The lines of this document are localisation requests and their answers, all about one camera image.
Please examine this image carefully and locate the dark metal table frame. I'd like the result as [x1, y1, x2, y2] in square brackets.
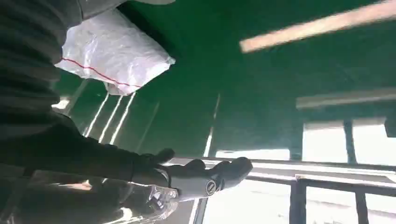
[165, 156, 396, 224]

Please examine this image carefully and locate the pale yellow floor tape strip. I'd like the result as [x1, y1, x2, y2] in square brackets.
[239, 0, 396, 54]

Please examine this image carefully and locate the ribbed grey right arm sleeve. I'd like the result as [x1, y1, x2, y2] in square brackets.
[0, 0, 84, 138]

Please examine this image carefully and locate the white woven parcel red stripe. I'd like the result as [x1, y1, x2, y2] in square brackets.
[55, 8, 177, 97]

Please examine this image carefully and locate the grey metal beam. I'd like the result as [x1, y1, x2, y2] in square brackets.
[295, 87, 396, 111]

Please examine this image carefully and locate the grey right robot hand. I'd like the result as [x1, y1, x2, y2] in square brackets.
[0, 112, 254, 224]

